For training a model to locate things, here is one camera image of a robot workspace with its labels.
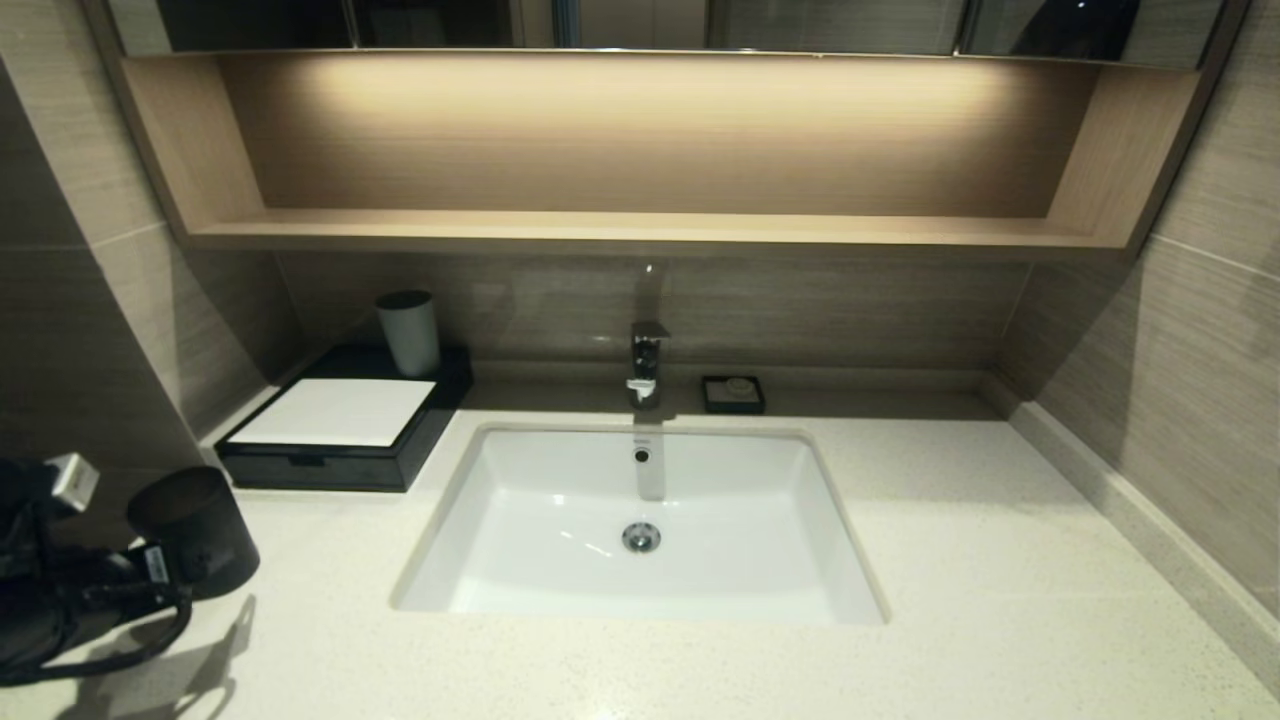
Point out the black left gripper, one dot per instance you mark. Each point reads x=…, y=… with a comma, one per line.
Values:
x=95, y=590

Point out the dark grey tumbler cup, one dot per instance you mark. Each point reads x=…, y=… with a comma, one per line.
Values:
x=215, y=540

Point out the black box drawer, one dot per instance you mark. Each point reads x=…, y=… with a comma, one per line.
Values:
x=350, y=470

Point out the black amenity drawer box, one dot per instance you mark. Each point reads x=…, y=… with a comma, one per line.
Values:
x=440, y=400

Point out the white card panel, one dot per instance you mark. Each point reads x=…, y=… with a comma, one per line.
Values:
x=335, y=410

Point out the pale grey cup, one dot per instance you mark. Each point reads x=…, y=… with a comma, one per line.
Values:
x=410, y=338

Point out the chrome sink drain plug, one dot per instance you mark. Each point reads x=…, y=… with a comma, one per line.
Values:
x=641, y=537

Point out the chrome basin faucet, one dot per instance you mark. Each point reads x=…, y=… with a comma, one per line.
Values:
x=645, y=360

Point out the black soap dish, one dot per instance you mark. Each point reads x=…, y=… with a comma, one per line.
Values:
x=712, y=404

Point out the white ceramic sink basin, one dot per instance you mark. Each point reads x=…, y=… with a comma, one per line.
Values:
x=740, y=540

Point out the round beige soap bar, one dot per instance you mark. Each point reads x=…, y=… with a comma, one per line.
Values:
x=740, y=386

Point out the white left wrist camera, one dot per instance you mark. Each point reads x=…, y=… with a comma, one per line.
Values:
x=72, y=482

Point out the wooden wall shelf niche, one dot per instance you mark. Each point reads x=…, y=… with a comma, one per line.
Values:
x=640, y=230

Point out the mirrored wall cabinet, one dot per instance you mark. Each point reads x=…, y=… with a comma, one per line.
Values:
x=830, y=22

